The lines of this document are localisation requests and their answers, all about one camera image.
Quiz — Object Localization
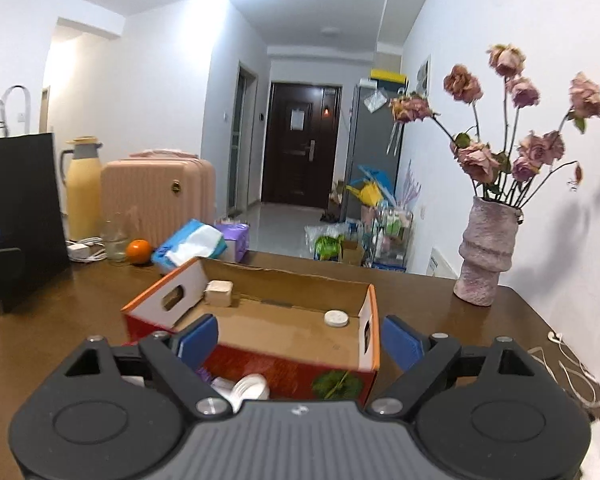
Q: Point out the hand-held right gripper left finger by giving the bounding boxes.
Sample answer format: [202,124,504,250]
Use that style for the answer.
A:
[62,314,233,417]

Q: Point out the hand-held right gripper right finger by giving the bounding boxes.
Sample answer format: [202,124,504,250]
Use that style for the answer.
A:
[369,315,537,417]

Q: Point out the white labelled plastic bottle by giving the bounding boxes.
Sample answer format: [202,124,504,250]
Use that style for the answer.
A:
[211,374,271,413]

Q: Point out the orange-rimmed cardboard box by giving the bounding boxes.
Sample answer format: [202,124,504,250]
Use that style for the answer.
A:
[121,256,381,406]

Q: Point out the black paper bag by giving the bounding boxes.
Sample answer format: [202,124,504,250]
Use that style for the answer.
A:
[0,85,72,316]

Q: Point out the beige square plastic box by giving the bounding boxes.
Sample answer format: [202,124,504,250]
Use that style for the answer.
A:
[203,280,234,307]

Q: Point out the blue tissue pack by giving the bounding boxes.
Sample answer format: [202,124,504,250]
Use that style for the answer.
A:
[151,219,228,275]

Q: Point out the small brown carton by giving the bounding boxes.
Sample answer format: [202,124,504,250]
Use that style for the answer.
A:
[340,240,366,266]

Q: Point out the yellow thermos jug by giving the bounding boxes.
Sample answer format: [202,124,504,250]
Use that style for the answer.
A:
[60,136,103,242]

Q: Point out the purple tissue pack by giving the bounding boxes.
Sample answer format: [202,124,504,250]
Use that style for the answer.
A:
[215,220,251,263]

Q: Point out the orange fruit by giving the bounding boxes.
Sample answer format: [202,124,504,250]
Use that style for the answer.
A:
[126,239,153,266]

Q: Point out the green plastic bag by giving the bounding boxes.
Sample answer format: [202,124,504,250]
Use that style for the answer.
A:
[305,224,351,262]

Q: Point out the pink textured vase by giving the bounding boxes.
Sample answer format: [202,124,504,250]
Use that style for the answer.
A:
[453,195,525,307]

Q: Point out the clear drinking glass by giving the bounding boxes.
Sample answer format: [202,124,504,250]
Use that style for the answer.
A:
[101,212,131,266]

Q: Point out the yellow watering can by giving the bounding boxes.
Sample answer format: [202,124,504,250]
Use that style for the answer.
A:
[346,182,383,206]

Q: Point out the pink ribbed suitcase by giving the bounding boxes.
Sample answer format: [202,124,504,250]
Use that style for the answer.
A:
[100,149,217,251]

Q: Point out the purple feather decoration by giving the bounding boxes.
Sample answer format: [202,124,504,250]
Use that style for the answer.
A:
[400,160,423,206]

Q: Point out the dried pink roses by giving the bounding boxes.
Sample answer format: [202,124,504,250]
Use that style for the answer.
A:
[389,44,600,208]

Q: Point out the grey refrigerator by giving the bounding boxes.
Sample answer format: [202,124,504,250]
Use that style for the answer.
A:
[341,84,406,221]

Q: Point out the glass interior door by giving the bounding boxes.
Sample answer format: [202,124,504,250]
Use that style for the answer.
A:
[227,60,258,216]

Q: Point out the dark brown entrance door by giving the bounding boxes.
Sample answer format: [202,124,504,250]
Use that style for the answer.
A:
[261,82,342,209]

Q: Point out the yellow box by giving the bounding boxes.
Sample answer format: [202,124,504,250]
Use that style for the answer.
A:
[370,67,408,86]

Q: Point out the white charger with cable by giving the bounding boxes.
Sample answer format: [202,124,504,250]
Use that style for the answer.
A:
[66,236,108,262]

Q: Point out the wire storage rack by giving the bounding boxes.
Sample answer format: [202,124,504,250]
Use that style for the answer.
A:
[362,200,415,271]

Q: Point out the white earphone cable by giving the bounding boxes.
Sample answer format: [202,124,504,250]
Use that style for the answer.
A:
[527,332,600,408]

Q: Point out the framed wall picture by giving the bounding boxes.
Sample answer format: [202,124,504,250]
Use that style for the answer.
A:
[416,55,432,96]

